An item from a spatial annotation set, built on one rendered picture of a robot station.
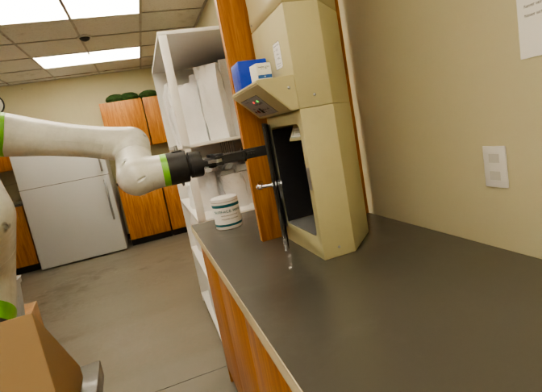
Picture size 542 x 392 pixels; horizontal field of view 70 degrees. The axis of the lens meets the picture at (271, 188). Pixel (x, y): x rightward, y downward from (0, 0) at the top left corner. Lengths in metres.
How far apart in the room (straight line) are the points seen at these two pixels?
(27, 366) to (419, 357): 0.63
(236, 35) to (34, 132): 0.77
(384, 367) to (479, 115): 0.75
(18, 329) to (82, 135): 0.60
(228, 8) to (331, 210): 0.82
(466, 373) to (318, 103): 0.78
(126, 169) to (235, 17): 0.74
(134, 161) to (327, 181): 0.56
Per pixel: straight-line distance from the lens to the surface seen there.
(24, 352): 0.73
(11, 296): 0.87
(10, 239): 0.80
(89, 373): 0.98
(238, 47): 1.52
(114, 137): 1.17
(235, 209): 1.84
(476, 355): 0.79
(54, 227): 6.14
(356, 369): 0.75
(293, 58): 1.17
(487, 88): 1.20
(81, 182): 6.01
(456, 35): 1.27
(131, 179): 1.08
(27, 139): 1.15
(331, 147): 1.20
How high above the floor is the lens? 1.37
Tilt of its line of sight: 9 degrees down
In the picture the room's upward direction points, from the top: 10 degrees counter-clockwise
